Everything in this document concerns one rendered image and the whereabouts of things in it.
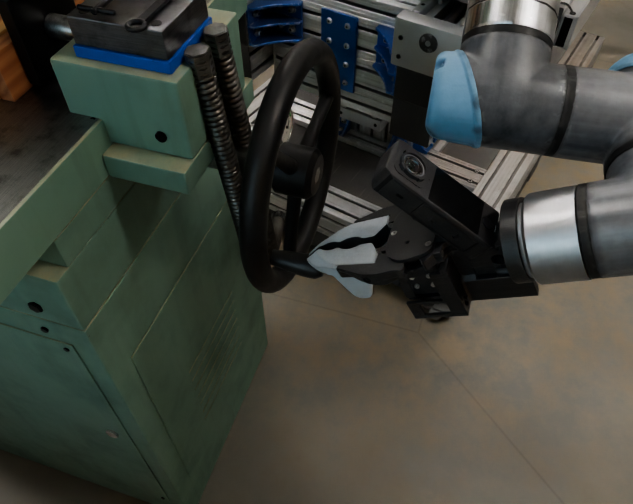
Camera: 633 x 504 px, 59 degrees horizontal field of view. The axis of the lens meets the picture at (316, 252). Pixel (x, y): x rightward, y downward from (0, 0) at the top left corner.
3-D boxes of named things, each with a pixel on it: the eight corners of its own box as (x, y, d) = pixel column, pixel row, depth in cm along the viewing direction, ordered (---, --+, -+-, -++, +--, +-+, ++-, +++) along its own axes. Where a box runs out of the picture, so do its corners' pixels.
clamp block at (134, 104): (191, 163, 57) (174, 85, 50) (75, 138, 59) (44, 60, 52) (247, 84, 66) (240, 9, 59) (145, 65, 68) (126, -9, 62)
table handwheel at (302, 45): (351, -19, 59) (352, 159, 84) (177, -43, 63) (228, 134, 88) (253, 204, 45) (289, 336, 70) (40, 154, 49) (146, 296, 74)
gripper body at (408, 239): (408, 321, 53) (540, 313, 47) (369, 261, 49) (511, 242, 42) (423, 262, 58) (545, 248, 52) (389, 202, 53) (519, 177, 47)
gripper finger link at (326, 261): (321, 311, 58) (402, 304, 53) (292, 273, 55) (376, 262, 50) (330, 288, 60) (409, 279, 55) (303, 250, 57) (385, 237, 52)
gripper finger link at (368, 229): (330, 288, 60) (409, 279, 55) (303, 250, 57) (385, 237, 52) (338, 266, 62) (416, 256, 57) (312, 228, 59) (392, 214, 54)
